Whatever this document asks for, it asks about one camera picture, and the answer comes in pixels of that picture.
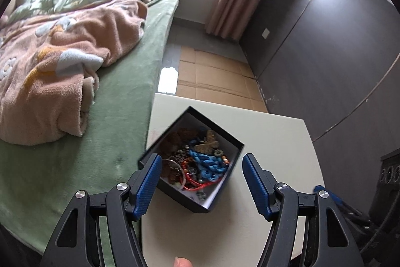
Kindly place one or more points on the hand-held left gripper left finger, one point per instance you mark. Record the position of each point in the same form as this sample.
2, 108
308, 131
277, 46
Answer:
148, 185

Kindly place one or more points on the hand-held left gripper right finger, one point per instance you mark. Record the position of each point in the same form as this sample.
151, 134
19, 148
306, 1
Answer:
254, 185

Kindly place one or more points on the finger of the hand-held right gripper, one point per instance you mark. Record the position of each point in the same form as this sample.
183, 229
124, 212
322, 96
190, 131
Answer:
331, 195

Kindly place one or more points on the black jewelry box white inside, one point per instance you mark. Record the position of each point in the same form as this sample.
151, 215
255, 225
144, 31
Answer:
218, 195

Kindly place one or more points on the person's left hand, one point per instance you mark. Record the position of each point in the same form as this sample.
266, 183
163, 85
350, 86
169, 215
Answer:
182, 262

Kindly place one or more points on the black device box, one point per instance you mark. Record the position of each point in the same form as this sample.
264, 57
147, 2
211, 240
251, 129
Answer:
389, 179

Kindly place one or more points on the tan butterfly pendant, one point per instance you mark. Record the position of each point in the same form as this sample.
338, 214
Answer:
207, 142

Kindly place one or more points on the green bed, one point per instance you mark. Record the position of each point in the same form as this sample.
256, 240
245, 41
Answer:
125, 91

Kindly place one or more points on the flat cardboard sheet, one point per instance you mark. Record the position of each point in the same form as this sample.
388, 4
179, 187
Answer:
218, 79

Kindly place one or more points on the dark grey wardrobe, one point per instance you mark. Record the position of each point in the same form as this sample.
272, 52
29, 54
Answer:
328, 51

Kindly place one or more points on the orange fleece blanket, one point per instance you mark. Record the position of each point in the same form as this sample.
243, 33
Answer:
62, 66

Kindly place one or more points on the white wall socket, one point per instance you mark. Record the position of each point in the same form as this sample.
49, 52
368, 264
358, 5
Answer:
266, 33

